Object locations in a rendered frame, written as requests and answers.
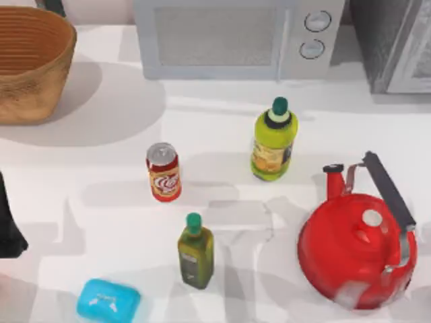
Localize lime green bottle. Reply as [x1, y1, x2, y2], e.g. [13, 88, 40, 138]
[250, 96, 300, 182]

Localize red and white can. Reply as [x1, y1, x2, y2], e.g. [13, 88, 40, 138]
[145, 142, 183, 203]

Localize red kettle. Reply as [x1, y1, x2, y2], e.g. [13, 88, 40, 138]
[297, 151, 418, 310]

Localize pale microwave oven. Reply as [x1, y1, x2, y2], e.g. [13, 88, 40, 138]
[131, 0, 346, 81]

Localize round microwave knob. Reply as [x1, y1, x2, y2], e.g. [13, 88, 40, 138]
[304, 10, 333, 33]
[299, 38, 326, 61]

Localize brown woven basket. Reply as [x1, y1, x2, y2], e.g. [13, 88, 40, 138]
[0, 6, 78, 126]

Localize dark green square bottle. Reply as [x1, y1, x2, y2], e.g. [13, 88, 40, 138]
[177, 212, 215, 290]

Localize blue soap bar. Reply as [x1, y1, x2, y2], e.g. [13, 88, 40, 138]
[76, 278, 142, 323]

